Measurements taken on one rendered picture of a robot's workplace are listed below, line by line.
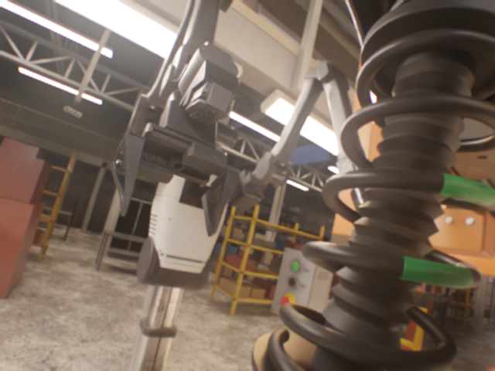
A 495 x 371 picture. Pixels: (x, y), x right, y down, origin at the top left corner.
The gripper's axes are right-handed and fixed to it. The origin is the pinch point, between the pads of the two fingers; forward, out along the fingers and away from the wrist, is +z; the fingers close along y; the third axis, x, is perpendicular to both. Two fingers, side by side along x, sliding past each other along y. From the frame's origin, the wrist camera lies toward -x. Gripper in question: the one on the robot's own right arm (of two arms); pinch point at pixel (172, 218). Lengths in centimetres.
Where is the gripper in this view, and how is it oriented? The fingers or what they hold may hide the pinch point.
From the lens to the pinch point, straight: 28.6
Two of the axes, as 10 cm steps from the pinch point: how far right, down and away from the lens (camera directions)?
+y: 8.1, 2.9, 5.0
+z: 0.6, 8.2, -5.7
